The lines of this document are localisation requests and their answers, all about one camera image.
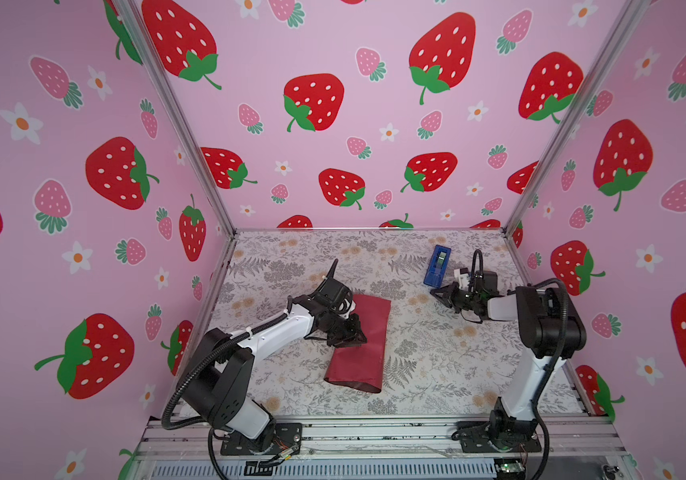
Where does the maroon wrapping paper sheet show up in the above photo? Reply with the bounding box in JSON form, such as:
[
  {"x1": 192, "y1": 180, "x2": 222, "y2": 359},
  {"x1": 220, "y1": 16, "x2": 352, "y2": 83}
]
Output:
[{"x1": 324, "y1": 294, "x2": 391, "y2": 394}]

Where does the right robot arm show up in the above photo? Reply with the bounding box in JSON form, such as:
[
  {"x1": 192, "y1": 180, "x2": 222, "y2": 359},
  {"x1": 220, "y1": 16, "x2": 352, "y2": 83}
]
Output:
[{"x1": 430, "y1": 271, "x2": 587, "y2": 452}]

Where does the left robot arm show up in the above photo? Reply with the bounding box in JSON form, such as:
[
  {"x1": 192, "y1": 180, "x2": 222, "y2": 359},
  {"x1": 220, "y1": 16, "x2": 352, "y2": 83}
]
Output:
[{"x1": 164, "y1": 277, "x2": 367, "y2": 451}]

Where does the blue tape dispenser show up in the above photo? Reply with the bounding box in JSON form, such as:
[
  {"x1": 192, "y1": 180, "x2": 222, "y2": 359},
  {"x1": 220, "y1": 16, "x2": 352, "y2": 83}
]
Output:
[{"x1": 423, "y1": 245, "x2": 451, "y2": 288}]

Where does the floral table mat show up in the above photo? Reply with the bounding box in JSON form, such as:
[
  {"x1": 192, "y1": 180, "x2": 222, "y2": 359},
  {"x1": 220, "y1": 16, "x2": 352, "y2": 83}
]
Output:
[{"x1": 211, "y1": 230, "x2": 522, "y2": 416}]

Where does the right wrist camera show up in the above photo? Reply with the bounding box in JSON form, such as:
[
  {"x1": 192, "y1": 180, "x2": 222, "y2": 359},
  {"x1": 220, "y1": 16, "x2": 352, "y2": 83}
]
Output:
[{"x1": 453, "y1": 268, "x2": 472, "y2": 290}]

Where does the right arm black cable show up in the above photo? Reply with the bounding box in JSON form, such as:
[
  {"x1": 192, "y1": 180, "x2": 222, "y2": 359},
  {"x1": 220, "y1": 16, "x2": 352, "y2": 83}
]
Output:
[{"x1": 470, "y1": 248, "x2": 571, "y2": 480}]

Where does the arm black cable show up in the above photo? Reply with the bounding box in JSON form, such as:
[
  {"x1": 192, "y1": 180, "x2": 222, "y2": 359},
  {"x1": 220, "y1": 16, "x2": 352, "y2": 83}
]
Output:
[
  {"x1": 161, "y1": 259, "x2": 339, "y2": 432},
  {"x1": 470, "y1": 248, "x2": 571, "y2": 480}
]

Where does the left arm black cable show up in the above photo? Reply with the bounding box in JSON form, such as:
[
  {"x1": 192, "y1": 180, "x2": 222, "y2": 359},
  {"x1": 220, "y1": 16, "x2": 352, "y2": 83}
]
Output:
[{"x1": 161, "y1": 259, "x2": 339, "y2": 432}]

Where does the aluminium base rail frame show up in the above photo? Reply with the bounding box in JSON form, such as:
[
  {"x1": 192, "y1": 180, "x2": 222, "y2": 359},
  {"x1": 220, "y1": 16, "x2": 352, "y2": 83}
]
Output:
[{"x1": 126, "y1": 415, "x2": 641, "y2": 479}]

